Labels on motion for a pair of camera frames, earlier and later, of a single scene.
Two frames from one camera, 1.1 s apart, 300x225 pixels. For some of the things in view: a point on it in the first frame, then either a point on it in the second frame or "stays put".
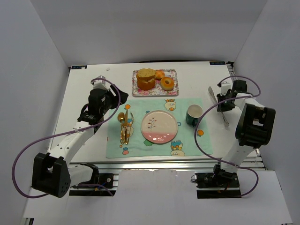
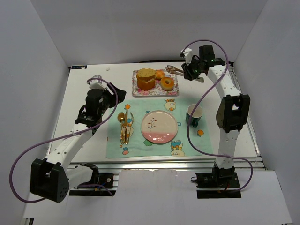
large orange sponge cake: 146,78 stays put
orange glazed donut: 167,86 stays put
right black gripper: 225,106 → 190,71
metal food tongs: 215,99 → 172,70
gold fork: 130,121 stays put
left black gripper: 115,96 stays put
